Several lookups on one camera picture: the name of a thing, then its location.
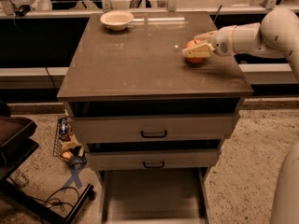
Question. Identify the middle grey drawer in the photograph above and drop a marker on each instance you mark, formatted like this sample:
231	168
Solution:
157	159

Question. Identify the grey drawer cabinet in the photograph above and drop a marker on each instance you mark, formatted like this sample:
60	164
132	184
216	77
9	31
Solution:
141	71

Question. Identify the wire basket with items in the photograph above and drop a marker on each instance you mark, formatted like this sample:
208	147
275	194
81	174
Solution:
69	150

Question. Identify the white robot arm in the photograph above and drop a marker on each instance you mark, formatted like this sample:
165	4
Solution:
276	36

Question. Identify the top grey drawer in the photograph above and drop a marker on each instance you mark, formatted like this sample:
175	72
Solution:
154	128

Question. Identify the white bowl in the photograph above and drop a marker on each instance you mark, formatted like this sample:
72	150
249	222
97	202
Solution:
117	20

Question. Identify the blue soda can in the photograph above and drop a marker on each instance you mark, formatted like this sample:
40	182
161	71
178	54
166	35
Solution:
63	127

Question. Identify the black power adapter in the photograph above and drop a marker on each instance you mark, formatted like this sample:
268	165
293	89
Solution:
22	10

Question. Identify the open bottom drawer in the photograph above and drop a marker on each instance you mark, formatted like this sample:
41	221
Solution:
166	196

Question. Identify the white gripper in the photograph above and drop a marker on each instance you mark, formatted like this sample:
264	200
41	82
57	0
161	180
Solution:
222	42

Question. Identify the red apple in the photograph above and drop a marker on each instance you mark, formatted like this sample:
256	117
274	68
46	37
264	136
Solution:
194	57

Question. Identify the grey drawer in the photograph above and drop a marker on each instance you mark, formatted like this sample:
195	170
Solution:
157	159
154	128

